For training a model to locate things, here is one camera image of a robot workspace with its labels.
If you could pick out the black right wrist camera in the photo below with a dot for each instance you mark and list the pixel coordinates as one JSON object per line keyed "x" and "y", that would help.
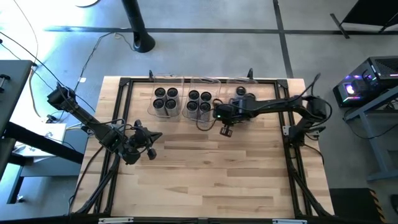
{"x": 226, "y": 131}

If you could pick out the white paper sheet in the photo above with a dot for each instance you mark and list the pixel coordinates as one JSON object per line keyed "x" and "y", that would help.
{"x": 53, "y": 133}

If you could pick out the black folding stand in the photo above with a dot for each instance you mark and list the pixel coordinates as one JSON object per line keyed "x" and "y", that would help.
{"x": 370, "y": 12}

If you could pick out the Celsius Peach Vibe can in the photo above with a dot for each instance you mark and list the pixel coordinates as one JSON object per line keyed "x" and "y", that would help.
{"x": 251, "y": 96}
{"x": 241, "y": 91}

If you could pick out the black aluminium table frame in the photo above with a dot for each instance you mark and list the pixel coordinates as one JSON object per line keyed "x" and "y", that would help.
{"x": 136, "y": 81}

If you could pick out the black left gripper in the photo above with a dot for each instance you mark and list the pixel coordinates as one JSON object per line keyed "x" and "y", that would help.
{"x": 141, "y": 138}

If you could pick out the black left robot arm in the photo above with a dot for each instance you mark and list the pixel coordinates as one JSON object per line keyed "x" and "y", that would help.
{"x": 93, "y": 127}

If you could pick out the black computer tower with lights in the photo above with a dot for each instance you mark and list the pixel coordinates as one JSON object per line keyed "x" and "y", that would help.
{"x": 382, "y": 67}

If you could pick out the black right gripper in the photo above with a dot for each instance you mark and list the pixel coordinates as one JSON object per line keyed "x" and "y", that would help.
{"x": 230, "y": 113}

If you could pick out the clear plastic bin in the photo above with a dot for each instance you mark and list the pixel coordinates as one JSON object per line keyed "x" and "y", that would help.
{"x": 202, "y": 84}
{"x": 248, "y": 85}
{"x": 164, "y": 84}

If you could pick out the silver aluminium bracket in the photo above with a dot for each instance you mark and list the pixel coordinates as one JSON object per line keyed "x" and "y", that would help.
{"x": 289, "y": 221}
{"x": 115, "y": 220}

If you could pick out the grey metal table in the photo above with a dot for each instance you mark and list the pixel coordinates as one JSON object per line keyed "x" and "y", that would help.
{"x": 372, "y": 140}

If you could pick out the black pole stand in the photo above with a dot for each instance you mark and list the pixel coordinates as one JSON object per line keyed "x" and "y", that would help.
{"x": 140, "y": 37}

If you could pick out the black side table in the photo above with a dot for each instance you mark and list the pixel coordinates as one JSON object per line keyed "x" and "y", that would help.
{"x": 15, "y": 87}

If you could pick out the black box with hazard stripes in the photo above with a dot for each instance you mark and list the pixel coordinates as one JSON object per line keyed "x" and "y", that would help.
{"x": 351, "y": 205}

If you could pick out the small white floor tag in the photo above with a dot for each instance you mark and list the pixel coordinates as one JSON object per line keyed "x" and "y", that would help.
{"x": 82, "y": 80}

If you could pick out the small black table clamp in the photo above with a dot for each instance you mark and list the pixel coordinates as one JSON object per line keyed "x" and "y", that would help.
{"x": 151, "y": 75}
{"x": 250, "y": 74}

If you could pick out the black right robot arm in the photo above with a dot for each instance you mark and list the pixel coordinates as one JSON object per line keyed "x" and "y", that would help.
{"x": 280, "y": 104}

